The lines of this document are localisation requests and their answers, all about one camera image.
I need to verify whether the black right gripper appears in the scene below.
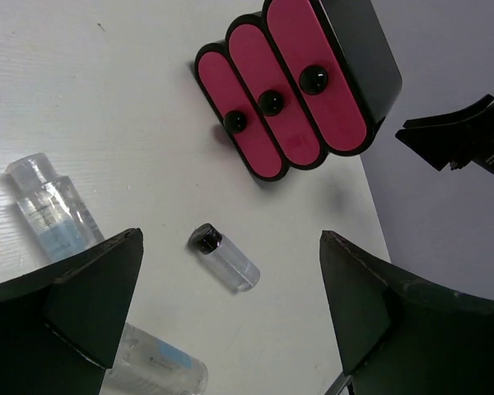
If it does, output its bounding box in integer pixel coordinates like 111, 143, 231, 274
395, 95, 494, 175

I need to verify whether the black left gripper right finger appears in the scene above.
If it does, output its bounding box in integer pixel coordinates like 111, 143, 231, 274
319, 230, 494, 394

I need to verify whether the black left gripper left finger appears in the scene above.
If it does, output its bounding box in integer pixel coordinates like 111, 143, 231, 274
0, 228, 143, 394

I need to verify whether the clear bottle blue label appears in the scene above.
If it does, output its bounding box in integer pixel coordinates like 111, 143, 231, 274
5, 153, 105, 263

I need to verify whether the black drawer organizer cabinet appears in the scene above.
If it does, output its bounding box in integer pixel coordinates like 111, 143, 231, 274
196, 0, 402, 170

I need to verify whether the pink drawer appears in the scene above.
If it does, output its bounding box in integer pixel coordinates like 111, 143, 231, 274
228, 24, 321, 167
194, 47, 288, 182
266, 0, 367, 152

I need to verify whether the small clear vial black cap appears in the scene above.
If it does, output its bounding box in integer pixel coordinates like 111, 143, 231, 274
188, 223, 260, 294

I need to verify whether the pink top drawer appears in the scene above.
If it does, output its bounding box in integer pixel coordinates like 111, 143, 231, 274
266, 0, 367, 152

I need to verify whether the pink bottom drawer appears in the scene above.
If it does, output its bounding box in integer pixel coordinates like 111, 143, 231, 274
194, 47, 288, 182

